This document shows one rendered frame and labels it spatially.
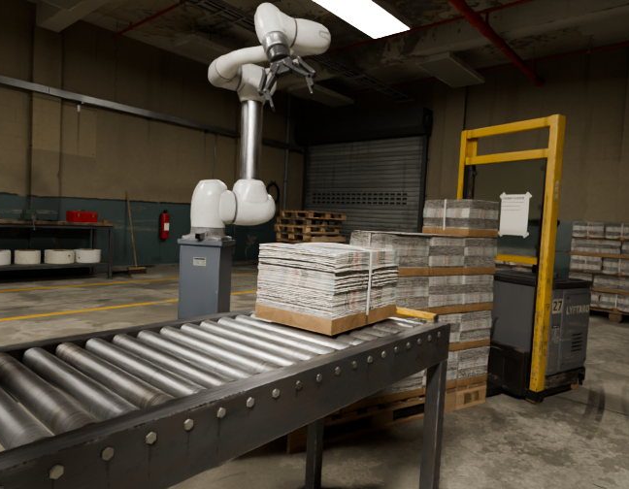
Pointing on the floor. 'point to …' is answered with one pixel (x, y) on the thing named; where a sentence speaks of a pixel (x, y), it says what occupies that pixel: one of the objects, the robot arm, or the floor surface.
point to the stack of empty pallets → (306, 225)
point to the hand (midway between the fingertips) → (291, 99)
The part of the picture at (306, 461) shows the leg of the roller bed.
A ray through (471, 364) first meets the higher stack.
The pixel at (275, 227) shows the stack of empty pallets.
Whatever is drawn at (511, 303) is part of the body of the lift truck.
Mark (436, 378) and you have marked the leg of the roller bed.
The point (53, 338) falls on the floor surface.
